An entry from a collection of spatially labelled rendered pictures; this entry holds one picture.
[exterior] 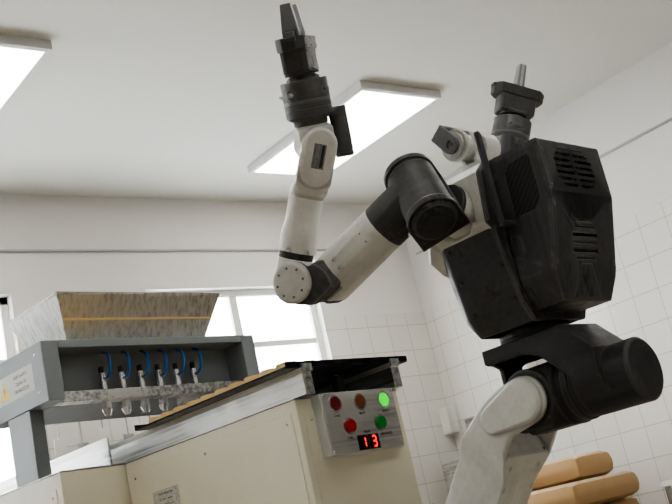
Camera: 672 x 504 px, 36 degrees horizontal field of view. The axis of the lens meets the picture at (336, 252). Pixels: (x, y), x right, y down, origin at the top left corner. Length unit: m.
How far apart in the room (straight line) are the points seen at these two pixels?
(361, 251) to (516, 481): 0.52
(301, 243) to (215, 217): 5.46
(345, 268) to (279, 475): 0.65
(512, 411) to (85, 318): 1.43
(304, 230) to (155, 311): 1.22
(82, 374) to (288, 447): 0.81
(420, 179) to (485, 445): 0.51
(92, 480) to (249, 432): 0.53
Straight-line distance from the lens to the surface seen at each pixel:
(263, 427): 2.39
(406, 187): 1.82
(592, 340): 1.86
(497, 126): 2.39
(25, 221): 6.73
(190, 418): 2.61
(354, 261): 1.86
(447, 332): 8.07
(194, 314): 3.17
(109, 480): 2.82
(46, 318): 2.97
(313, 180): 1.90
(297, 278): 1.89
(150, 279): 6.95
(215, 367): 3.20
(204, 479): 2.57
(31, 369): 2.85
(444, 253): 1.94
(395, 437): 2.46
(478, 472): 2.01
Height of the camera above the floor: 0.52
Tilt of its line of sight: 15 degrees up
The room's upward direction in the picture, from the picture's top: 13 degrees counter-clockwise
